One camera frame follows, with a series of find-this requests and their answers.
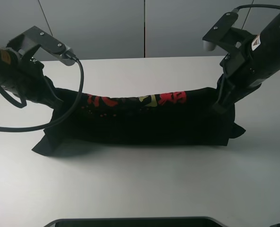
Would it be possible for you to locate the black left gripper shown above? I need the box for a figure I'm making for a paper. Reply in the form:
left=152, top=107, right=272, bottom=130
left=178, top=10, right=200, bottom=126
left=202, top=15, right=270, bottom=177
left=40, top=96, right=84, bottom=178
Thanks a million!
left=2, top=56, right=63, bottom=106

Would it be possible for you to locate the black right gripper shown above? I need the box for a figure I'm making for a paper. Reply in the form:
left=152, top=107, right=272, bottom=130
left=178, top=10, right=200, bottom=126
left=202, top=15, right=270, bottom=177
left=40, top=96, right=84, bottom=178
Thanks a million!
left=212, top=44, right=265, bottom=114

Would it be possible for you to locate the black printed t-shirt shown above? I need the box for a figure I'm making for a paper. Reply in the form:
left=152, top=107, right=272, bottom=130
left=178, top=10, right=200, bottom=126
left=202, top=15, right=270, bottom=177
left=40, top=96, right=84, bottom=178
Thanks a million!
left=33, top=87, right=245, bottom=156

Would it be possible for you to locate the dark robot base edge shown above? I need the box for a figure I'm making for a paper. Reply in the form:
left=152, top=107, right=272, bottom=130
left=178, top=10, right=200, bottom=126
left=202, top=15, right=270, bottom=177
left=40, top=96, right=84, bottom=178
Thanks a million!
left=46, top=217, right=225, bottom=227

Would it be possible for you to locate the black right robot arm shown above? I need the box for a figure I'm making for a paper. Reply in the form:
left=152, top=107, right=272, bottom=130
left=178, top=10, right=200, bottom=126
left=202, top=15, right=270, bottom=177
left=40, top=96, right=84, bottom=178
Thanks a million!
left=213, top=13, right=280, bottom=114

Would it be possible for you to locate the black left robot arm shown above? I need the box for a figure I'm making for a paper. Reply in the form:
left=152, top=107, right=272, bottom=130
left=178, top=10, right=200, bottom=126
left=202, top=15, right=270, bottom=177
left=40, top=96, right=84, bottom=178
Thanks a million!
left=0, top=48, right=63, bottom=109

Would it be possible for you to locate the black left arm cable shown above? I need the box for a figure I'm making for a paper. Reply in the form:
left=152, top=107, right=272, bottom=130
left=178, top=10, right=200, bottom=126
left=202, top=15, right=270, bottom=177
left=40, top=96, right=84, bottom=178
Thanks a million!
left=0, top=53, right=85, bottom=132

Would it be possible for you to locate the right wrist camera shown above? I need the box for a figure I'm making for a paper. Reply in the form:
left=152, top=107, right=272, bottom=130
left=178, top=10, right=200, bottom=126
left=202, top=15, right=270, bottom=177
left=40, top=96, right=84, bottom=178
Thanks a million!
left=202, top=10, right=255, bottom=54

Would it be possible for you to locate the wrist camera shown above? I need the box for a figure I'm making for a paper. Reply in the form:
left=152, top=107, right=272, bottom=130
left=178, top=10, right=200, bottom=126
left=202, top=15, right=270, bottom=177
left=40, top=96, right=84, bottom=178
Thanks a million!
left=202, top=10, right=255, bottom=54
left=6, top=26, right=75, bottom=66

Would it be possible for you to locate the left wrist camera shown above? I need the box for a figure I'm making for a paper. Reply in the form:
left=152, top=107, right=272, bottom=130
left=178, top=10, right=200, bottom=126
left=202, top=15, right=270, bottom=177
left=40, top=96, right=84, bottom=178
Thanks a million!
left=6, top=26, right=75, bottom=66

